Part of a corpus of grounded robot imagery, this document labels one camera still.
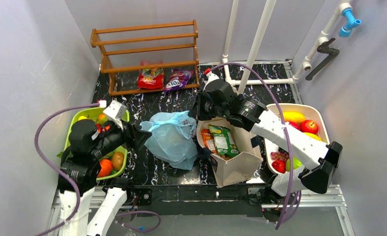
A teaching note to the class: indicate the brown potato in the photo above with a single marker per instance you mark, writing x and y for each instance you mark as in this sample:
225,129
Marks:
117,160

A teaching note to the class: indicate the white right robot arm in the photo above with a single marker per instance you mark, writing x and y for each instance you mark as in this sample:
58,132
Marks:
320,160

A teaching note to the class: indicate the orange snack bag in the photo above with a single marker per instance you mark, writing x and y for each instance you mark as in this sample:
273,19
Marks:
208,140

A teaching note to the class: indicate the light blue plastic bag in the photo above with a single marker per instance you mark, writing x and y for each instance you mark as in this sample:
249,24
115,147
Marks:
172,138

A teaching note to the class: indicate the white fruit tray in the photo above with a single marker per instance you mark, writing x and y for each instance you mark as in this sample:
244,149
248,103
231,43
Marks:
309,113

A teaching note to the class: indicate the white pvc pipe frame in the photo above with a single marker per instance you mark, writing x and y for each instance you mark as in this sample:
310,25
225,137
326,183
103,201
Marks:
318,57

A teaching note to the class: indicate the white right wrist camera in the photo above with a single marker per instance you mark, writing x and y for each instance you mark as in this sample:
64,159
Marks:
210,77

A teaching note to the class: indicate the purple Fox's candy bag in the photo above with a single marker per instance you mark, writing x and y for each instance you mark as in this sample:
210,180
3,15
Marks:
178,80

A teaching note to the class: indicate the yellow banana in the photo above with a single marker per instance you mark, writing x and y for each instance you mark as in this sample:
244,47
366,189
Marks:
314,136

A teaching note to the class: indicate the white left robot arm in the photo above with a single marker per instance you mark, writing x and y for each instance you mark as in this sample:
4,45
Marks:
74,205

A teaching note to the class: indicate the yellow mango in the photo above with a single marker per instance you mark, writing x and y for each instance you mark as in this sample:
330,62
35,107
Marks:
292,116

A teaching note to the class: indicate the red peach apple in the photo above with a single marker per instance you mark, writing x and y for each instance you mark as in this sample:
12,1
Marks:
309,126

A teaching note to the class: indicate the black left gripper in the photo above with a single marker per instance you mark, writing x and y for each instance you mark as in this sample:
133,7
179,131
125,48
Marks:
129,132

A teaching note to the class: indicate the red snack bag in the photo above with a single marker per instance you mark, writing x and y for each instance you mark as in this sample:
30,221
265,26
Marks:
151,78

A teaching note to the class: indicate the orange bell pepper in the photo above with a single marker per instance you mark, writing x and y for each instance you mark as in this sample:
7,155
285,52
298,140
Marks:
106,168

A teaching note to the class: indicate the green Fox's candy bag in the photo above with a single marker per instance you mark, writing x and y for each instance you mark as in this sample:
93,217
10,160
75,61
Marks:
224,142

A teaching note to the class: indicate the purple grapes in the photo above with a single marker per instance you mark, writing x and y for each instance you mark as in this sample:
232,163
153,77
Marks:
281,155

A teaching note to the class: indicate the wooden shelf rack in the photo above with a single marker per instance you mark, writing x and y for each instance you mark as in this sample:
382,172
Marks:
126,51

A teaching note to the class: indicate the green vegetable basket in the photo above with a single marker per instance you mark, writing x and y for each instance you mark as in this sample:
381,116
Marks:
93,114

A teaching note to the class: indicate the green apple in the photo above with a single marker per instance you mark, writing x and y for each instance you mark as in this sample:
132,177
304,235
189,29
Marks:
296,164

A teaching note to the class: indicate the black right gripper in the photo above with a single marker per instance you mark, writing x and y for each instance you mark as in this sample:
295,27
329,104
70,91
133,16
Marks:
203,106

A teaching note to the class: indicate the beige canvas tote bag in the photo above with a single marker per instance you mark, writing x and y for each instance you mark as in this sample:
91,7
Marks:
235,170

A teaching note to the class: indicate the blue pipe valve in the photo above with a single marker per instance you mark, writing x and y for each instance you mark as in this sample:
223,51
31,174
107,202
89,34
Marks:
352,22

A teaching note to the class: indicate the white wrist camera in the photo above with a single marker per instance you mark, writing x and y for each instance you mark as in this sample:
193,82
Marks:
210,77
113,111

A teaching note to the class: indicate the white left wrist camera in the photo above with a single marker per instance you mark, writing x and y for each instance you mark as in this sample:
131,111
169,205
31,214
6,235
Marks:
113,111

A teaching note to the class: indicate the green orange mango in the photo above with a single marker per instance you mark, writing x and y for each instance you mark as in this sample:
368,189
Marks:
102,118

